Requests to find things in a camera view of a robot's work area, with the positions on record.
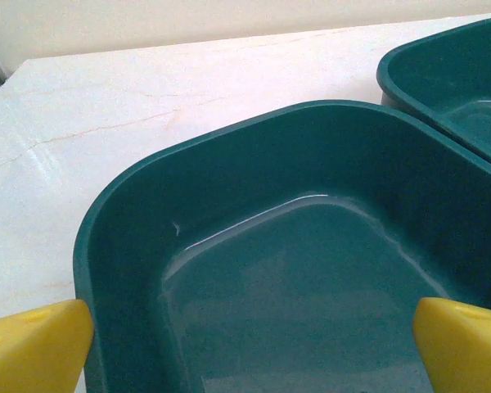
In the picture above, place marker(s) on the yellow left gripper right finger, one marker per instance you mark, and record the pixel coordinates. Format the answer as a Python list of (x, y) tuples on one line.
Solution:
[(466, 348)]

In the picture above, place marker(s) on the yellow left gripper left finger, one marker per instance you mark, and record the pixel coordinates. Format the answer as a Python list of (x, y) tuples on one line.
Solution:
[(32, 348)]

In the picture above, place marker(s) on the teal plastic bin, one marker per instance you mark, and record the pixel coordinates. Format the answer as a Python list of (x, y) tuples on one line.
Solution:
[(454, 82), (270, 286)]

